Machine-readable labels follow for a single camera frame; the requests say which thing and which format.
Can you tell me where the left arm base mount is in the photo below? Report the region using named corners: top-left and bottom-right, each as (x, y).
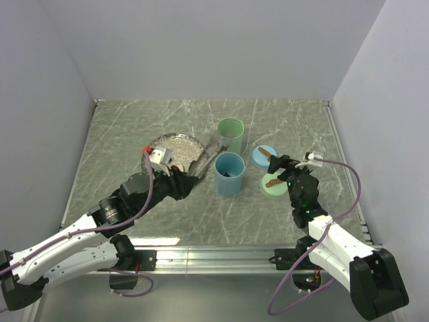
top-left (103, 235), bottom-right (157, 298)

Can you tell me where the speckled ceramic plate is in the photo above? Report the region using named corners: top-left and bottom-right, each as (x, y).
top-left (148, 133), bottom-right (204, 172)

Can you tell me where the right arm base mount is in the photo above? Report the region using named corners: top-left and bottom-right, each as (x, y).
top-left (269, 236), bottom-right (322, 292)

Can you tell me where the blue cylindrical container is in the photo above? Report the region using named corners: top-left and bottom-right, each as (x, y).
top-left (214, 152), bottom-right (245, 197)

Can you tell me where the aluminium front rail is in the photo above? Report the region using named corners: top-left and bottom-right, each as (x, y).
top-left (37, 243), bottom-right (389, 276)

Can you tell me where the green lid brown handle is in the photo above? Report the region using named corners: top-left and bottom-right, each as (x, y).
top-left (260, 173), bottom-right (288, 199)

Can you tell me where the green cylindrical container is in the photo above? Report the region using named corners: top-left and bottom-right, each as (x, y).
top-left (217, 117), bottom-right (245, 154)

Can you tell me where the blue lid brown handle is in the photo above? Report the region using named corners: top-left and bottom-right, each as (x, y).
top-left (251, 145), bottom-right (278, 169)

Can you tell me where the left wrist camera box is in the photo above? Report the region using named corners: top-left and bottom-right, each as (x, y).
top-left (141, 146), bottom-right (172, 176)

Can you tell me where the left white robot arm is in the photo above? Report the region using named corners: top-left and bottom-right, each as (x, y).
top-left (1, 166), bottom-right (204, 311)

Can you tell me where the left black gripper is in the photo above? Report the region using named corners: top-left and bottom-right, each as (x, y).
top-left (135, 163), bottom-right (198, 217)

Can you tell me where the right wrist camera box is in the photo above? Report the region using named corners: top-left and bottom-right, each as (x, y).
top-left (295, 151), bottom-right (324, 168)

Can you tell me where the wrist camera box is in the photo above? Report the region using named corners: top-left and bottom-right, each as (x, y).
top-left (141, 146), bottom-right (172, 176)
top-left (295, 151), bottom-right (324, 168)

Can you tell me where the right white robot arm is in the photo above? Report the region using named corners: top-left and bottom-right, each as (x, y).
top-left (267, 152), bottom-right (409, 321)

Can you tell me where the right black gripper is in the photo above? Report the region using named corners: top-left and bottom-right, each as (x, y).
top-left (267, 154), bottom-right (313, 208)

